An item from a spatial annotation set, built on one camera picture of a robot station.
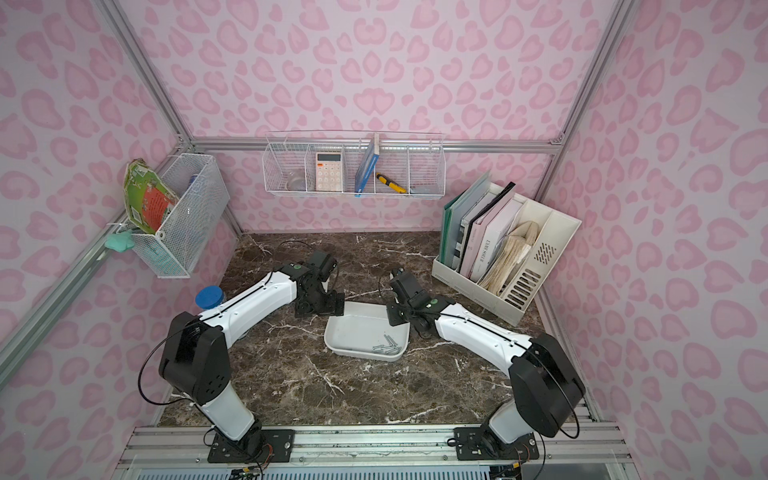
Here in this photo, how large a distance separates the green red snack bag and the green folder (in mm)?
732

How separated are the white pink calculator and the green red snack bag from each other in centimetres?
41

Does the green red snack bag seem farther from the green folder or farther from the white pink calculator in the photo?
the green folder

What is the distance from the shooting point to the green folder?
855mm

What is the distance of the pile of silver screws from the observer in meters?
0.90

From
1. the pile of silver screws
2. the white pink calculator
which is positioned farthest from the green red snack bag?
the pile of silver screws

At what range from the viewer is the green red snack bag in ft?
2.27

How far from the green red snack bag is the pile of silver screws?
0.65m
